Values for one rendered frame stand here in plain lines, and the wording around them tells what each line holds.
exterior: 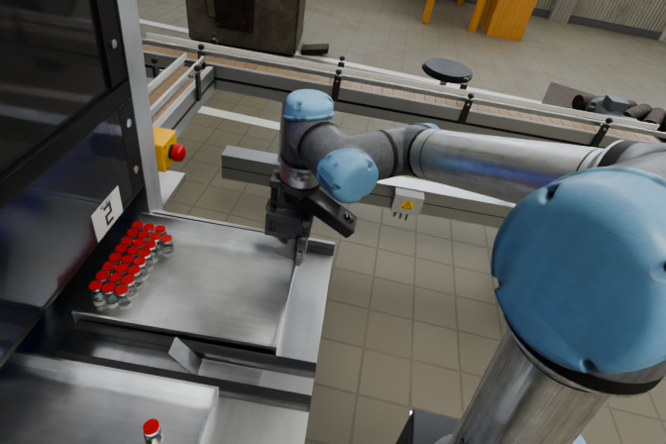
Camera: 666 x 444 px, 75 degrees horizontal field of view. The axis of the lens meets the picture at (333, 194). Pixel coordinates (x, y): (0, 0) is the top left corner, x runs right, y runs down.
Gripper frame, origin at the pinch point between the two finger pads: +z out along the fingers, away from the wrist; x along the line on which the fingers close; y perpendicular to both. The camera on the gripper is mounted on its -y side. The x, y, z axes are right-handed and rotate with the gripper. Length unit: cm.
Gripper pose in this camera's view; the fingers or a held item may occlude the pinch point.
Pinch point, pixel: (301, 261)
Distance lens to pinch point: 88.1
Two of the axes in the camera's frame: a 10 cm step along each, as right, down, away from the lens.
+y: -9.8, -1.8, 0.0
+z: -1.4, 7.8, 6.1
